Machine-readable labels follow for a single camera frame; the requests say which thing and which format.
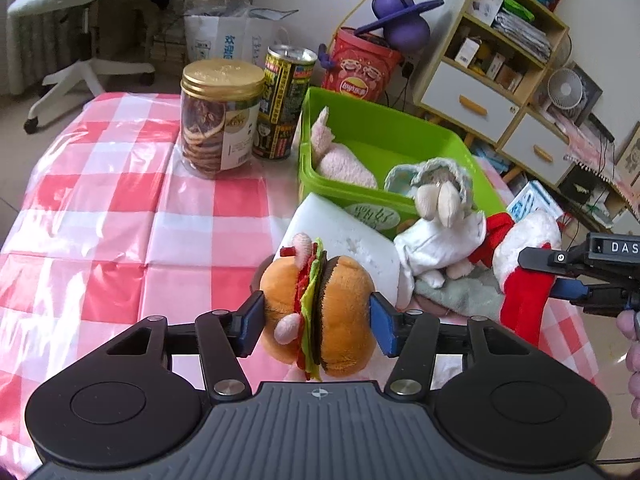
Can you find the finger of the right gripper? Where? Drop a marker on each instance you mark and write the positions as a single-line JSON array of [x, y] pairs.
[[571, 290], [568, 263]]

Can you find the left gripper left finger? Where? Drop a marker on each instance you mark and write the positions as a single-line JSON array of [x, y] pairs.
[[223, 338]]

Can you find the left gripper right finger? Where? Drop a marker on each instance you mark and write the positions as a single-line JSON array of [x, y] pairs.
[[411, 338]]

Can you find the red white santa plush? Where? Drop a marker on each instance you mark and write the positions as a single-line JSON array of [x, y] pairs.
[[525, 292]]

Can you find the grey green towel cloth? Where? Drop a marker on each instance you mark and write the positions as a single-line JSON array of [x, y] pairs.
[[475, 294]]

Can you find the hamburger plush toy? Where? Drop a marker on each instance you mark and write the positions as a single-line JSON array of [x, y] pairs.
[[317, 318]]

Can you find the grey white plush bunny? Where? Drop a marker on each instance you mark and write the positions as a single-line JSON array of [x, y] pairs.
[[437, 247]]

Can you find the white foam sponge block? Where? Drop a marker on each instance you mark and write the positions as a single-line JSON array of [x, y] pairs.
[[343, 235]]

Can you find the person right hand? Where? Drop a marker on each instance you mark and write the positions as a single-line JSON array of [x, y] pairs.
[[628, 324]]

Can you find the blue white milk carton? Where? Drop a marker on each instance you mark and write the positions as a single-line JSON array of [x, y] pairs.
[[533, 197]]

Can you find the framed picture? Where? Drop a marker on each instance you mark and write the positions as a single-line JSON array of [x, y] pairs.
[[628, 163]]

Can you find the red white checkered tablecloth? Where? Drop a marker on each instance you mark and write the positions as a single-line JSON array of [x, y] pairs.
[[114, 228]]

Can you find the small white desk fan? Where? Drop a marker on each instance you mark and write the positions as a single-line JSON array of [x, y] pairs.
[[564, 92]]

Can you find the wooden white drawer cabinet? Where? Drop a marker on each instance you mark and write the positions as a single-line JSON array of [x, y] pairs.
[[484, 70]]

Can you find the pink plush toy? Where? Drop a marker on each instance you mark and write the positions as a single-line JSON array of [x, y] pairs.
[[336, 161]]

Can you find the green plastic cookie bin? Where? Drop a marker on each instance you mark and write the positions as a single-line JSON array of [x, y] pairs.
[[381, 138]]

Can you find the gold lid cookie jar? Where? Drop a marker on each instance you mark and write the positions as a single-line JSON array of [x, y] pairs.
[[219, 110]]

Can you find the red Lays chip bucket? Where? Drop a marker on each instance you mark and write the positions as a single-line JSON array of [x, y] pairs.
[[357, 66]]

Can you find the yellow black tin can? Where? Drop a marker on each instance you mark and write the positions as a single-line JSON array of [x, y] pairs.
[[288, 72]]

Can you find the purple saturn hopper ball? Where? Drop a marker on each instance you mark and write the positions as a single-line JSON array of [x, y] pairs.
[[401, 22]]

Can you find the white blue paper bag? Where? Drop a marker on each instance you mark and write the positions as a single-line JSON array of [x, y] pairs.
[[232, 29]]

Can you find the white office chair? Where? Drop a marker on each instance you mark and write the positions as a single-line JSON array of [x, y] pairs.
[[87, 69]]

